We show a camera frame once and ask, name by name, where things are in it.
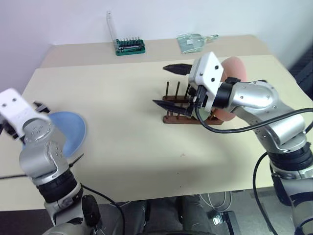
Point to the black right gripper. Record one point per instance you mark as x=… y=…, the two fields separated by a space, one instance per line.
x=199 y=98

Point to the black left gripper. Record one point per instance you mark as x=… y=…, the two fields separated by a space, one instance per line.
x=11 y=133

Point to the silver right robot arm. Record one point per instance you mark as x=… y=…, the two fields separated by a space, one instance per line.
x=256 y=95

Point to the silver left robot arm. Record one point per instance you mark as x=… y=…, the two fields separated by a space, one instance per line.
x=41 y=156

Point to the wooden dish rack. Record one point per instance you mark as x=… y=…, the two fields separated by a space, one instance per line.
x=176 y=120

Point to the blue plate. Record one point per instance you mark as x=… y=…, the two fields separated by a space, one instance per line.
x=71 y=129

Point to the green plate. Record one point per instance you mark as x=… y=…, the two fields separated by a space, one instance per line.
x=203 y=114

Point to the clear plastic scoop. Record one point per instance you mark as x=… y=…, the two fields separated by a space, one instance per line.
x=190 y=42

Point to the green screwdriver bit set case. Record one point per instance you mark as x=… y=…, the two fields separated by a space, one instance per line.
x=129 y=46

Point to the pink plate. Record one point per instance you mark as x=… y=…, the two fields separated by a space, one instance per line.
x=234 y=68

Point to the black rounded foam knob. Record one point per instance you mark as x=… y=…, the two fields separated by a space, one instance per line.
x=90 y=210

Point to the black power adapter box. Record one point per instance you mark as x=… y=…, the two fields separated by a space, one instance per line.
x=223 y=219

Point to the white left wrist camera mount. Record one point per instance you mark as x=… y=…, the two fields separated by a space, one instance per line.
x=12 y=107

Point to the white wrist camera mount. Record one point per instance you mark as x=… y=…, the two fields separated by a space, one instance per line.
x=207 y=71
x=12 y=107

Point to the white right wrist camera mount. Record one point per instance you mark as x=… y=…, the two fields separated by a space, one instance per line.
x=207 y=71

